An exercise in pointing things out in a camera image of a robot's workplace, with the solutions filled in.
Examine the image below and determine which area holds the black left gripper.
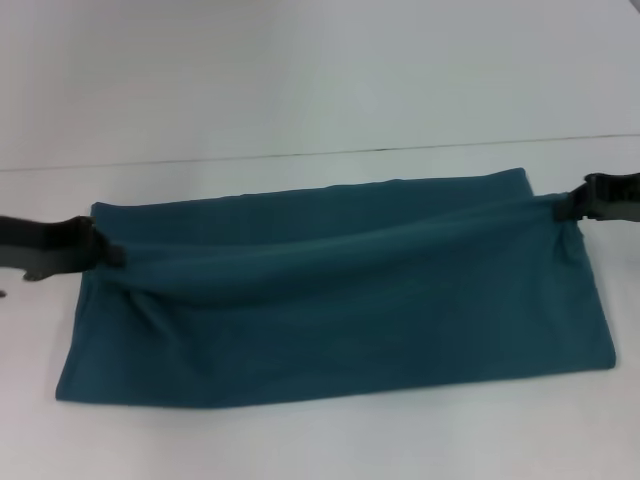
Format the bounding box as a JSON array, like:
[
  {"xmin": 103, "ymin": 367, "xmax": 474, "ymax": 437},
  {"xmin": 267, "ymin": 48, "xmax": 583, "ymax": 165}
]
[{"xmin": 0, "ymin": 214, "xmax": 127, "ymax": 281}]

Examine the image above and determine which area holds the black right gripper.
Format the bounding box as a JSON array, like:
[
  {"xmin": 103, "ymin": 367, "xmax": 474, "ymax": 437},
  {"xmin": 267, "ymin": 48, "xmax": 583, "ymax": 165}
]
[{"xmin": 552, "ymin": 172, "xmax": 640, "ymax": 222}]

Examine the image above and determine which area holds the teal FREE print t-shirt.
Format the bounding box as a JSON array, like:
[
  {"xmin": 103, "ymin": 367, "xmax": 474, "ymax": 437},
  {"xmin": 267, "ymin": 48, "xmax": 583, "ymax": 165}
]
[{"xmin": 54, "ymin": 167, "xmax": 620, "ymax": 407}]

